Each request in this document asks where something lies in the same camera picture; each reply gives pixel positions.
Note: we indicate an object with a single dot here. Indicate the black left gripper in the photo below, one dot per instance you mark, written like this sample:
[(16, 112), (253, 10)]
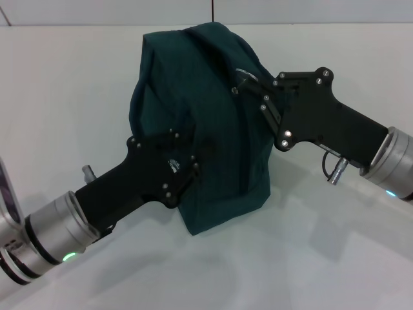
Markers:
[(135, 181)]

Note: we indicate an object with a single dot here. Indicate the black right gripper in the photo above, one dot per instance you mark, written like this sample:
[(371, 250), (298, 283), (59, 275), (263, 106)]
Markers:
[(322, 119)]

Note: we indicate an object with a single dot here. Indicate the dark teal lunch bag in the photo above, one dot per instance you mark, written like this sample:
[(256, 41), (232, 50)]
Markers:
[(206, 113)]

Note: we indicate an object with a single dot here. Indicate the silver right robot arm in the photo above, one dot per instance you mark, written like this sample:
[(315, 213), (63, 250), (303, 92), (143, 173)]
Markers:
[(393, 164)]

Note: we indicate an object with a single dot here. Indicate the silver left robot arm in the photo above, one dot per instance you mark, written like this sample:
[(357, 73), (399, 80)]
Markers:
[(48, 232)]

